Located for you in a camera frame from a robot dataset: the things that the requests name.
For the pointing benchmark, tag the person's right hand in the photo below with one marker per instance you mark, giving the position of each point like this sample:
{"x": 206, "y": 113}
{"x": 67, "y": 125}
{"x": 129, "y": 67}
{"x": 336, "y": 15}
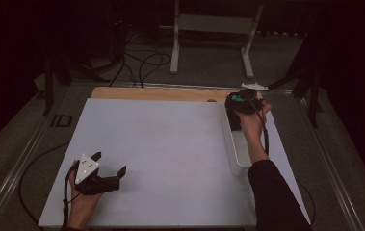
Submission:
{"x": 252, "y": 126}

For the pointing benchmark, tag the white plastic bin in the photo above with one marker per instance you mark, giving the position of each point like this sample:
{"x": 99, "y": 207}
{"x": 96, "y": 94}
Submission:
{"x": 239, "y": 154}

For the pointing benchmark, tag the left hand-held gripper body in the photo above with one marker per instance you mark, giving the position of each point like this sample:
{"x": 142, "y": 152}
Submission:
{"x": 87, "y": 168}

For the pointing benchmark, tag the white metal stand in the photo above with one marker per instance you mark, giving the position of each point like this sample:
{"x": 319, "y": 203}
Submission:
{"x": 215, "y": 24}

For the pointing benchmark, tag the white table mat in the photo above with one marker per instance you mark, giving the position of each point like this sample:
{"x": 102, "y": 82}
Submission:
{"x": 170, "y": 160}

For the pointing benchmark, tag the black tripod stand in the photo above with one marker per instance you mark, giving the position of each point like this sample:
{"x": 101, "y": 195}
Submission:
{"x": 314, "y": 106}
{"x": 48, "y": 96}

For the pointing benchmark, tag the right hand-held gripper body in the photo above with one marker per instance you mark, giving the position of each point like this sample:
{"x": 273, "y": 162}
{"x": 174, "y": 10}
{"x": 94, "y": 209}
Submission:
{"x": 252, "y": 104}

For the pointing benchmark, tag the teal blue phone case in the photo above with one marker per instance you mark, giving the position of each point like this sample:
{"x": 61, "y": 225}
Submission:
{"x": 238, "y": 98}

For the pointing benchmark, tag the person's left hand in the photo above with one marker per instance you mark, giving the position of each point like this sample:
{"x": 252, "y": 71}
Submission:
{"x": 82, "y": 210}

